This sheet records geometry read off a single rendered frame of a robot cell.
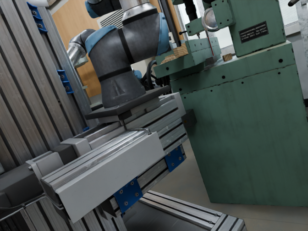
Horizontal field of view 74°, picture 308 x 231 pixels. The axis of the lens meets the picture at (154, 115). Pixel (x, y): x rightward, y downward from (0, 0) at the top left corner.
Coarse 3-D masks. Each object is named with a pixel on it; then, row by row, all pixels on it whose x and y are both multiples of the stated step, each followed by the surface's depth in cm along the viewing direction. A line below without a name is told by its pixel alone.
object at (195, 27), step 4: (196, 20) 114; (200, 20) 113; (188, 24) 117; (192, 24) 116; (196, 24) 115; (200, 24) 114; (188, 28) 118; (192, 28) 117; (196, 28) 116; (200, 28) 115; (188, 32) 118; (192, 32) 117; (196, 32) 116; (200, 32) 120; (188, 36) 119
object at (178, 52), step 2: (174, 48) 88; (176, 48) 88; (178, 48) 89; (180, 48) 90; (174, 50) 88; (176, 50) 88; (178, 50) 88; (180, 50) 90; (182, 50) 92; (174, 52) 89; (176, 52) 88; (178, 52) 88; (180, 52) 90; (182, 52) 92; (176, 54) 88; (178, 54) 88; (180, 54) 89; (182, 54) 91; (176, 56) 89; (178, 56) 88; (180, 56) 92
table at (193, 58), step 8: (208, 48) 115; (216, 48) 131; (184, 56) 93; (192, 56) 91; (200, 56) 100; (208, 56) 112; (160, 64) 100; (168, 64) 98; (176, 64) 96; (184, 64) 94; (192, 64) 92; (160, 72) 101; (168, 72) 99
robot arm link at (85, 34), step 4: (84, 32) 126; (88, 32) 126; (92, 32) 126; (84, 36) 126; (84, 40) 127; (132, 68) 148; (136, 72) 148; (140, 72) 151; (136, 76) 148; (140, 76) 151
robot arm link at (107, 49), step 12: (96, 36) 61; (108, 36) 61; (120, 36) 61; (96, 48) 62; (108, 48) 61; (120, 48) 61; (96, 60) 63; (108, 60) 62; (120, 60) 63; (132, 60) 65; (96, 72) 65; (108, 72) 63
